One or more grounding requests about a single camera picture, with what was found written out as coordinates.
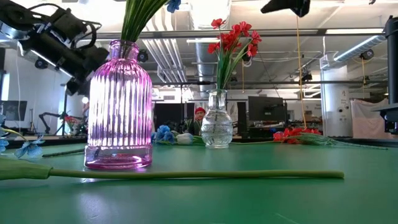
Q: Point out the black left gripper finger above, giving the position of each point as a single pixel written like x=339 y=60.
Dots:
x=77 y=87
x=71 y=59

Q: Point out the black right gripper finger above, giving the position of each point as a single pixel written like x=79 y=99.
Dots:
x=280 y=4
x=301 y=7

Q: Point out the red artificial flower bunch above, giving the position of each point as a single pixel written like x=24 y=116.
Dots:
x=289 y=134
x=230 y=40

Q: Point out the blue artificial flower bunch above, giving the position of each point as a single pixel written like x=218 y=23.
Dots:
x=163 y=133
x=136 y=21
x=29 y=150

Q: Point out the white artificial tulip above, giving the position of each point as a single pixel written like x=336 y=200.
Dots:
x=186 y=174
x=185 y=138

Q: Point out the clear glass vase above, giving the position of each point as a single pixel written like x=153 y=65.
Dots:
x=216 y=127

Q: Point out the background black robot arm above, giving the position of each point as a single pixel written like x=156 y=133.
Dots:
x=43 y=119

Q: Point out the background red flowers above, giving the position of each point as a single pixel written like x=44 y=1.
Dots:
x=70 y=119

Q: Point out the purple ribbed glass vase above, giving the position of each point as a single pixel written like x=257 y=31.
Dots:
x=119 y=109

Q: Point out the round white lamp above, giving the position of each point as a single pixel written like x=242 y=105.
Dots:
x=85 y=100

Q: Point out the black computer monitor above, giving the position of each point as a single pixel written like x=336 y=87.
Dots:
x=265 y=109
x=14 y=110

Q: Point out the white round column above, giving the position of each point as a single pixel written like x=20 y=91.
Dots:
x=334 y=102

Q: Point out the black pole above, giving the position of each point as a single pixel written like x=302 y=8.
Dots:
x=392 y=62

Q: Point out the person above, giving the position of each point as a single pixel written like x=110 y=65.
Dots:
x=199 y=119

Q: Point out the pale cloth cover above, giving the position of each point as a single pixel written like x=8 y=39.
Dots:
x=367 y=121

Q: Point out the computer desk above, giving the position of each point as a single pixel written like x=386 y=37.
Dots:
x=390 y=118

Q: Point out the green table mat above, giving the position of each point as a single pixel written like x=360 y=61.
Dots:
x=248 y=199

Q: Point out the black frame stand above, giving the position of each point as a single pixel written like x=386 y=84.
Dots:
x=65 y=115

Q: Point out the white round duct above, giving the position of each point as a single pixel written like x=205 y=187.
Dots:
x=348 y=54

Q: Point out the silver ventilation duct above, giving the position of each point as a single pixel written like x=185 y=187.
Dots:
x=203 y=68

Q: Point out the black table frame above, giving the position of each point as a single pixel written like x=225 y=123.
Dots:
x=373 y=142

